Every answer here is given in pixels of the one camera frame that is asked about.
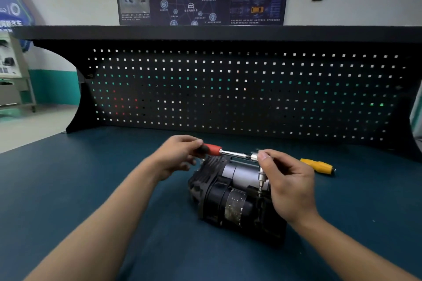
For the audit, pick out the person's right hand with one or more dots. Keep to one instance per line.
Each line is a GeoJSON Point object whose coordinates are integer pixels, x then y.
{"type": "Point", "coordinates": [290, 188]}

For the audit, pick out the black starter motor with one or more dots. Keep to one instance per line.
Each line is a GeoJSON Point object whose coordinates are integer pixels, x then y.
{"type": "Point", "coordinates": [237, 201]}

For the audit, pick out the person's left fingers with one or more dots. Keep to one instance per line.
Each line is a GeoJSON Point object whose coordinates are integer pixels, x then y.
{"type": "Point", "coordinates": [193, 152]}

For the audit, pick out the black pegboard back panel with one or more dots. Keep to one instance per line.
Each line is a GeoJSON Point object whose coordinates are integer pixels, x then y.
{"type": "Point", "coordinates": [230, 89]}

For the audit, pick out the person's right thumb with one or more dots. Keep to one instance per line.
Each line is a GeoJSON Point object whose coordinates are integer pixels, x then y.
{"type": "Point", "coordinates": [263, 164]}

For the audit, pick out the grey display stand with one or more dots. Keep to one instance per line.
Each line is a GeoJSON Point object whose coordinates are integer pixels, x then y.
{"type": "Point", "coordinates": [15, 73]}

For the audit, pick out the person's right forearm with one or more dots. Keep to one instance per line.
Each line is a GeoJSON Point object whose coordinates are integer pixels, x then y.
{"type": "Point", "coordinates": [349, 251]}

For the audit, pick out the blue and white wall sign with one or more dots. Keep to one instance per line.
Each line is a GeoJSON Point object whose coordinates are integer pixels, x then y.
{"type": "Point", "coordinates": [13, 7]}

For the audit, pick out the person's left hand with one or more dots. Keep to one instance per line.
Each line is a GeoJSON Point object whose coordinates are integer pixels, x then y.
{"type": "Point", "coordinates": [173, 157]}

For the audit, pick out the person's left forearm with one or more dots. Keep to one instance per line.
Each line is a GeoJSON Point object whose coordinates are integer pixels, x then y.
{"type": "Point", "coordinates": [95, 228]}

